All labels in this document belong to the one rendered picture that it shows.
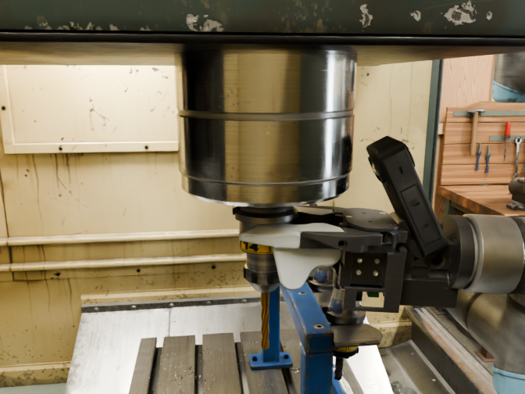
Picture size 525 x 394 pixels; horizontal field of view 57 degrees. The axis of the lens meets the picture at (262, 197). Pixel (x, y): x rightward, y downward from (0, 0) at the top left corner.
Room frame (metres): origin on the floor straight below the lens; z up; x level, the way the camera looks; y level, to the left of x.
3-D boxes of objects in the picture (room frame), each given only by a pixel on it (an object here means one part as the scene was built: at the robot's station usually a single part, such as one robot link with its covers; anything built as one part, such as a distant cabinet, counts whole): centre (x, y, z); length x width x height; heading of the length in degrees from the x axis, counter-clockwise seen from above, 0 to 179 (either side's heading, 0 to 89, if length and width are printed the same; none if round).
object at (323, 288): (0.77, -0.11, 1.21); 0.06 x 0.06 x 0.03
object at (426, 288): (0.45, -0.13, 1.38); 0.12 x 0.08 x 0.09; 90
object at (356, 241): (0.42, -0.07, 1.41); 0.09 x 0.05 x 0.02; 103
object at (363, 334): (0.60, -0.13, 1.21); 0.07 x 0.05 x 0.01; 97
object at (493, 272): (0.45, -0.21, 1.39); 0.08 x 0.05 x 0.08; 0
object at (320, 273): (0.77, -0.11, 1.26); 0.04 x 0.04 x 0.07
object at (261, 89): (0.45, 0.00, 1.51); 0.16 x 0.16 x 0.12
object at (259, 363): (1.03, -0.02, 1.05); 0.10 x 0.05 x 0.30; 97
